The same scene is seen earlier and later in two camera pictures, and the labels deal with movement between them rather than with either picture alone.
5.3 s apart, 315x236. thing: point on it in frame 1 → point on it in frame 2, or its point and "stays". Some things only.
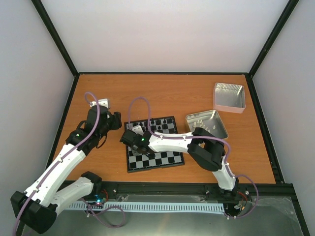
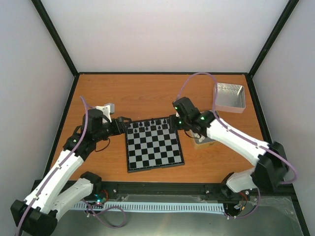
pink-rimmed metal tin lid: (229, 97) stays
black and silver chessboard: (139, 162) stays
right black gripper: (135, 151) → (173, 126)
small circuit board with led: (100, 201) stays
